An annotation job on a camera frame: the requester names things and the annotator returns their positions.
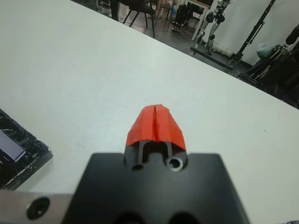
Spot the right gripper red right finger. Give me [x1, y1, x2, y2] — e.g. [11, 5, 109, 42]
[155, 104, 188, 164]

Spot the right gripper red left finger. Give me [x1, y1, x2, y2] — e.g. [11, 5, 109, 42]
[123, 104, 156, 169]

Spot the black box lid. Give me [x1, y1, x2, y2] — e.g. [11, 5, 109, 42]
[0, 108, 53, 190]

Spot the white bag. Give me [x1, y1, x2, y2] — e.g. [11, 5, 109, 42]
[214, 43, 234, 56]

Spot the white desk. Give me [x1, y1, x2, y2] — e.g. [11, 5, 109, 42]
[185, 0, 217, 42]

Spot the black chair with clutter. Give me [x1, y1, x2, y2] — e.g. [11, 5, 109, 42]
[171, 2, 203, 32]

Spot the black office chair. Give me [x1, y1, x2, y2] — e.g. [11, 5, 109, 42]
[111, 0, 157, 38]

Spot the teal bag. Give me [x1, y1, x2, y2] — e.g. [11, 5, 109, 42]
[256, 42, 274, 60]

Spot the black equipment pile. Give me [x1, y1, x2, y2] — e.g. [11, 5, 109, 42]
[242, 44, 299, 103]

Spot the black gantry stand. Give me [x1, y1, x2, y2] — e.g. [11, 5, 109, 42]
[190, 0, 278, 70]

